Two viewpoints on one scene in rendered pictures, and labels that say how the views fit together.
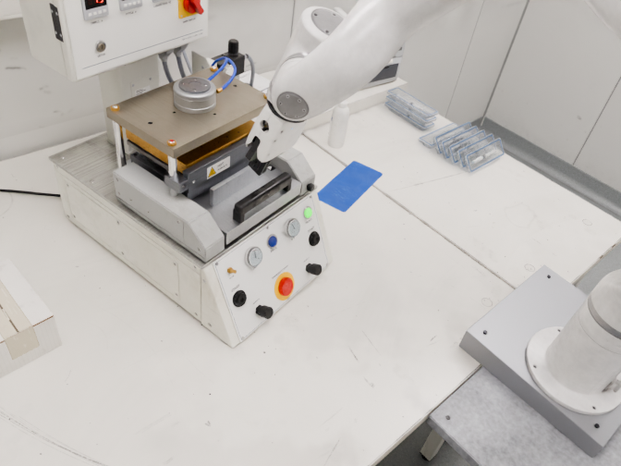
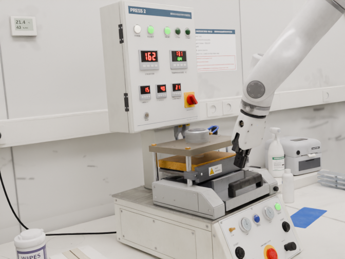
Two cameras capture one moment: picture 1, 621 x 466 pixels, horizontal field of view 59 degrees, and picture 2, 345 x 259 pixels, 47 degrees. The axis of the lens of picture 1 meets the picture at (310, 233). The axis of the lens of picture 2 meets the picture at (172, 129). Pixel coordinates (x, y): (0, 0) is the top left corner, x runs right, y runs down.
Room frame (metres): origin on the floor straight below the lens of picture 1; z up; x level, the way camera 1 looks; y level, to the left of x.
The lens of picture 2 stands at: (-0.36, 0.00, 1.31)
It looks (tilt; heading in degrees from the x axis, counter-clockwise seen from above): 7 degrees down; 15
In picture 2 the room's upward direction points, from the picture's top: 4 degrees counter-clockwise
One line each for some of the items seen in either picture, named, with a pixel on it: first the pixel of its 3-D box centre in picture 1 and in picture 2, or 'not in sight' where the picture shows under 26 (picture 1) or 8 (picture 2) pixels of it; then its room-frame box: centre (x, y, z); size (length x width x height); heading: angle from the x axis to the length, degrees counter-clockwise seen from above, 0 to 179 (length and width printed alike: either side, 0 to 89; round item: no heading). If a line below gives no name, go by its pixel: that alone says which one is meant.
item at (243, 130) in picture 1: (199, 121); (199, 153); (0.92, 0.25, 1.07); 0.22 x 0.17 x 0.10; 149
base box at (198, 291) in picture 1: (205, 209); (207, 220); (0.92, 0.24, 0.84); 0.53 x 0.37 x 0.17; 59
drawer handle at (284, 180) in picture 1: (263, 196); (246, 184); (0.82, 0.10, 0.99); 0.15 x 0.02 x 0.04; 149
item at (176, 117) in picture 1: (191, 104); (195, 147); (0.95, 0.28, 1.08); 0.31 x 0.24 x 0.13; 149
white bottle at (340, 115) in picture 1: (338, 123); (287, 185); (1.42, -0.03, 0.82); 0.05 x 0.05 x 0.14
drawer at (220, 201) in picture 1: (213, 172); (210, 184); (0.89, 0.22, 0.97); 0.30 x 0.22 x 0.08; 59
